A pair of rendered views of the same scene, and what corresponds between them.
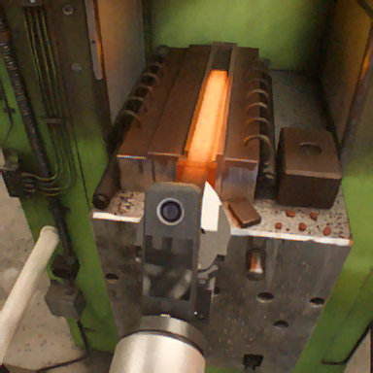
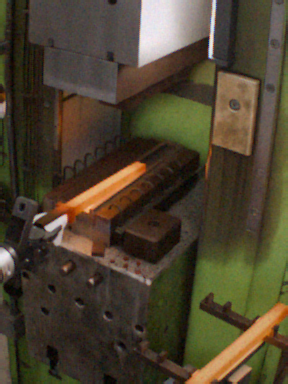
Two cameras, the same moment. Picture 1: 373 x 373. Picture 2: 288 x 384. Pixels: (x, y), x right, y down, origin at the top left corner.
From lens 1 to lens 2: 1.23 m
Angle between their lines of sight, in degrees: 21
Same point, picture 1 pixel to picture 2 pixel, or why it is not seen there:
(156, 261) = (12, 225)
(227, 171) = (95, 221)
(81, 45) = (49, 126)
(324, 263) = (136, 294)
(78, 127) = (40, 178)
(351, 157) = (204, 244)
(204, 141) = (82, 198)
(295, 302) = (126, 325)
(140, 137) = (61, 191)
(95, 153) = not seen: hidden behind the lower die
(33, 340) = not seen: outside the picture
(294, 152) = (141, 223)
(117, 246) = not seen: hidden behind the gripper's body
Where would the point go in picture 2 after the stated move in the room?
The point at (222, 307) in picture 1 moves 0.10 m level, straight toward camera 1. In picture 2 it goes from (85, 318) to (61, 338)
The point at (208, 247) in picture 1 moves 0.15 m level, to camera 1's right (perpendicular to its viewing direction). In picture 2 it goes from (40, 234) to (104, 254)
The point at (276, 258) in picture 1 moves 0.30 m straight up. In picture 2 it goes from (109, 283) to (113, 165)
